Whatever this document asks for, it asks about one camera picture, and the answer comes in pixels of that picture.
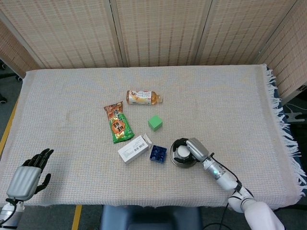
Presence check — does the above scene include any white metal stand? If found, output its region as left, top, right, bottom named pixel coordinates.
left=286, top=111, right=305, bottom=123

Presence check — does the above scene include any woven fringed tablecloth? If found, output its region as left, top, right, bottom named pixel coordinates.
left=0, top=63, right=307, bottom=211

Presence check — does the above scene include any black office chair base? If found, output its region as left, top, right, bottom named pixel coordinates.
left=0, top=58, right=24, bottom=104

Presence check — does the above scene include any blue padded seat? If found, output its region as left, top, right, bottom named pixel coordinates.
left=99, top=205, right=202, bottom=230

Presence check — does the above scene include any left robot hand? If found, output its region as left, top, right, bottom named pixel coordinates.
left=6, top=148, right=55, bottom=201

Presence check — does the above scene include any green cube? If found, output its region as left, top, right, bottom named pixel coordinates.
left=147, top=115, right=164, bottom=132

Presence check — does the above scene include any white cardboard box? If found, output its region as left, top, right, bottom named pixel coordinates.
left=117, top=134, right=154, bottom=165

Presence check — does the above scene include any tea bottle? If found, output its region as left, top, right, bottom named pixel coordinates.
left=126, top=90, right=164, bottom=105

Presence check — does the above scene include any white paper cup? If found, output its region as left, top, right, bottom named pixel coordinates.
left=177, top=146, right=192, bottom=159

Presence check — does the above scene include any black floor cable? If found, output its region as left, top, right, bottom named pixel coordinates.
left=202, top=202, right=231, bottom=230

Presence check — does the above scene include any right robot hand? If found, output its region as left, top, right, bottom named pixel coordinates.
left=173, top=138, right=213, bottom=163

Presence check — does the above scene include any blue plastic grid block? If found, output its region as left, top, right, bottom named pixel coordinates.
left=149, top=144, right=168, bottom=163

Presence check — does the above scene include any bamboo folding screen panel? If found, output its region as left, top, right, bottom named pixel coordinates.
left=195, top=0, right=298, bottom=67
left=254, top=0, right=307, bottom=101
left=0, top=19, right=41, bottom=77
left=115, top=0, right=213, bottom=68
left=0, top=0, right=124, bottom=70

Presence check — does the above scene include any green orange snack bag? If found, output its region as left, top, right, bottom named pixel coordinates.
left=103, top=101, right=135, bottom=144

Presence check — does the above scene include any round metal plate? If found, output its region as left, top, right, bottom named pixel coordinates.
left=169, top=138, right=203, bottom=169

